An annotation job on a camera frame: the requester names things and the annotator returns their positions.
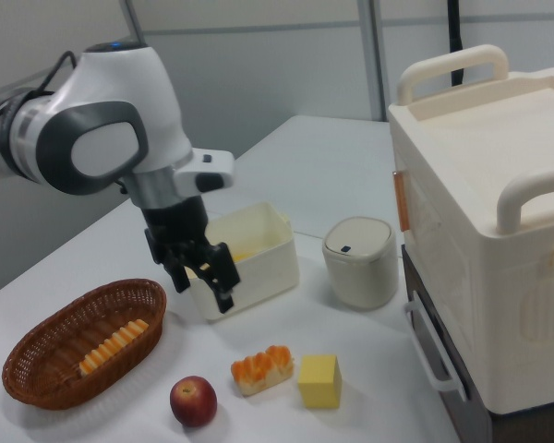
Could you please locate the cream rectangular plastic bin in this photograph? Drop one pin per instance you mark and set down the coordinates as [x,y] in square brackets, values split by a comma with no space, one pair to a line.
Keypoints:
[254,258]

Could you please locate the red apple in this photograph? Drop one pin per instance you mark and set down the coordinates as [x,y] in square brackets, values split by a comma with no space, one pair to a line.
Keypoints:
[193,400]

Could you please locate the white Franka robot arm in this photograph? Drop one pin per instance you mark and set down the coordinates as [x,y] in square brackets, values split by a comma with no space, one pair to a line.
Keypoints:
[115,106]

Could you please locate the yellow cube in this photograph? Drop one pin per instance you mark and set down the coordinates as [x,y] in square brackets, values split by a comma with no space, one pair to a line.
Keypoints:
[320,380]

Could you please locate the orange glazed toy bread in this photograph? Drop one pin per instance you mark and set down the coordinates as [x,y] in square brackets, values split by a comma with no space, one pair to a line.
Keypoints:
[262,369]

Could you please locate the large cream storage box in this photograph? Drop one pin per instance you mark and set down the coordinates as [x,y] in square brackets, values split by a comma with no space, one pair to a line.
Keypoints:
[489,231]

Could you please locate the brown wicker oval basket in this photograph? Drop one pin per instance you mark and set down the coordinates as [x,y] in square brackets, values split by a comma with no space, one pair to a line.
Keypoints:
[80,346]

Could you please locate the orange white striped toy food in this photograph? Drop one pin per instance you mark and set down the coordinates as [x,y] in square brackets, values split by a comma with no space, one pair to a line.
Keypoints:
[113,346]

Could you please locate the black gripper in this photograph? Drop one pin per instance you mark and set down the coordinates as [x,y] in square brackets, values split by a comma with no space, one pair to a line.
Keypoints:
[177,221]

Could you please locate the small cream lidded trash can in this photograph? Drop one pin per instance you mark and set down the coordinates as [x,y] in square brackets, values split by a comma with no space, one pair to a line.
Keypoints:
[357,263]

